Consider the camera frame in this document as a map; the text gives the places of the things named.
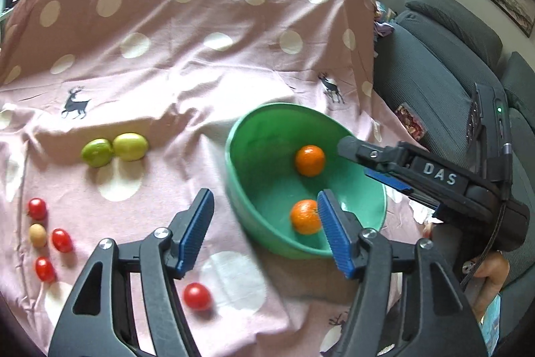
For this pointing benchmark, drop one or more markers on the green bowl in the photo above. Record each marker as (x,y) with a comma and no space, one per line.
(267,156)

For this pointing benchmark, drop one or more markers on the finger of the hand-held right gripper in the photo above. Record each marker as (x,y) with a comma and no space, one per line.
(388,180)
(368,154)

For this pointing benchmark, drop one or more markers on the light blue cloth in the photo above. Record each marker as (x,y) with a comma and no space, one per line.
(492,319)

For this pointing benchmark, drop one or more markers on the yellow cherry tomato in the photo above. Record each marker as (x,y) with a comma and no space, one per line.
(37,235)

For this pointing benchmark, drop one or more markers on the orange mandarin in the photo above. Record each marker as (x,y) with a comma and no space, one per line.
(304,218)
(310,160)

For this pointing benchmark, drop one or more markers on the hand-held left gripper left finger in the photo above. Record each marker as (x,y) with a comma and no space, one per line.
(194,231)

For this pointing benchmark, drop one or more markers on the purple cloth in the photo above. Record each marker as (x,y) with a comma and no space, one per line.
(383,24)

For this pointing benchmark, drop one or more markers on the pink dotted deer blanket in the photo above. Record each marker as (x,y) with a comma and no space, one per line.
(175,60)

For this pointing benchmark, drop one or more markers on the clear snack bag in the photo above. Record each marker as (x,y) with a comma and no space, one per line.
(410,120)

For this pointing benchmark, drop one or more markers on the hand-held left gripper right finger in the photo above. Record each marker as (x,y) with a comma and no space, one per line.
(332,231)

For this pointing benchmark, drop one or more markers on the green round fruit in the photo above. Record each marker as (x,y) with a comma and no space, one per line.
(97,151)
(130,146)

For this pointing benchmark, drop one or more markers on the person's right hand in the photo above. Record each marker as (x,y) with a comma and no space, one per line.
(491,273)

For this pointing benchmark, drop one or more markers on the grey sofa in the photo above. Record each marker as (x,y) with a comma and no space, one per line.
(434,60)

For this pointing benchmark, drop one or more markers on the red cherry tomato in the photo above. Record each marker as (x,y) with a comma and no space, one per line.
(36,208)
(62,240)
(197,296)
(44,269)

